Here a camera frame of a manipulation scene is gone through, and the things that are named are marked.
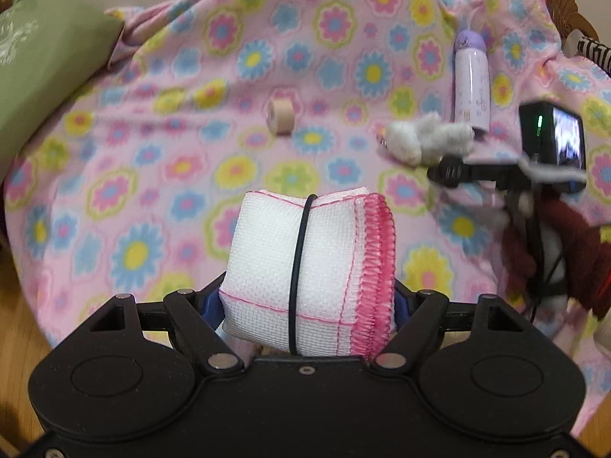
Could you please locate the green printed pillow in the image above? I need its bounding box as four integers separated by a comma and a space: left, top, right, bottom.
0, 0, 126, 178

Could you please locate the pink floral fleece blanket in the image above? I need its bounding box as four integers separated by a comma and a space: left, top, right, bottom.
0, 0, 611, 440

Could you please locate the white fluffy plush toy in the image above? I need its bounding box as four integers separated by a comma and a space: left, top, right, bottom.
385, 113, 476, 168

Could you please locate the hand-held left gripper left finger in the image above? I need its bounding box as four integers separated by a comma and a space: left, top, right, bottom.
88, 271, 245, 371

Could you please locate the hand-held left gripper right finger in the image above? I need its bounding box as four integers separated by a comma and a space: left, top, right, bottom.
371, 279, 515, 370

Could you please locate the purple white spray bottle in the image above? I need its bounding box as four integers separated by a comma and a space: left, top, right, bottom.
453, 30, 491, 135

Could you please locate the black white striped item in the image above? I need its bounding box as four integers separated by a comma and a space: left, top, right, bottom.
575, 33, 611, 78

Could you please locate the white cloth with pink edge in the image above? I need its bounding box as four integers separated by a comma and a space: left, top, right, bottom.
220, 190, 398, 358

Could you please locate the beige tape roll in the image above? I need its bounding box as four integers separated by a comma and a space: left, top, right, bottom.
267, 98, 297, 135

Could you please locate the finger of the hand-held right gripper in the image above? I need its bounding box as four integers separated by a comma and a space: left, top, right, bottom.
426, 154, 522, 188

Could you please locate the black cable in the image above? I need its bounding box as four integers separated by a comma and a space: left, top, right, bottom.
524, 191, 570, 326

